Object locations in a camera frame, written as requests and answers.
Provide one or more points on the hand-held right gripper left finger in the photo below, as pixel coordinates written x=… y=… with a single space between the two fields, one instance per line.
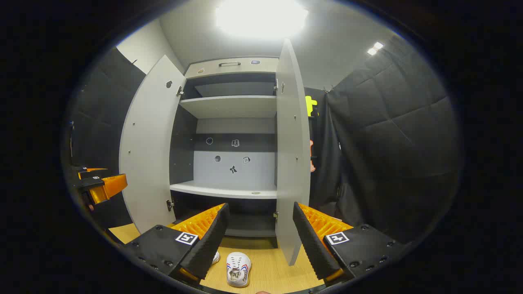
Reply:
x=210 y=241

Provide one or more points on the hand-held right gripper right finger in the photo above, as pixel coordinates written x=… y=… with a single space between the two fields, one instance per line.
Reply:
x=312 y=245

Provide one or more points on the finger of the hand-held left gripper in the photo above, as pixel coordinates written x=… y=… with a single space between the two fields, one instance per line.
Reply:
x=88 y=171
x=110 y=185

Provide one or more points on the white striped canvas shoe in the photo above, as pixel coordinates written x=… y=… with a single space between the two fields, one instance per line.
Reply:
x=239 y=269
x=215 y=258

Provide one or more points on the grey shoe cabinet door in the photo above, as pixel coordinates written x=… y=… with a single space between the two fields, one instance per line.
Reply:
x=291 y=163
x=147 y=163

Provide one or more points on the grey shoe cabinet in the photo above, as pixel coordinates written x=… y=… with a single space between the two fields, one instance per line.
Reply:
x=235 y=107

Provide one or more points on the black backdrop cloth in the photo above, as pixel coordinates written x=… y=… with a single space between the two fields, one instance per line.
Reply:
x=392 y=143

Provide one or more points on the small ceiling light panel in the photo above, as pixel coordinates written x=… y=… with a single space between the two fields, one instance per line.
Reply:
x=375 y=48

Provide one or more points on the large ceiling light panel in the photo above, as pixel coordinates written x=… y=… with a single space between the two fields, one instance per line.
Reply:
x=261 y=18

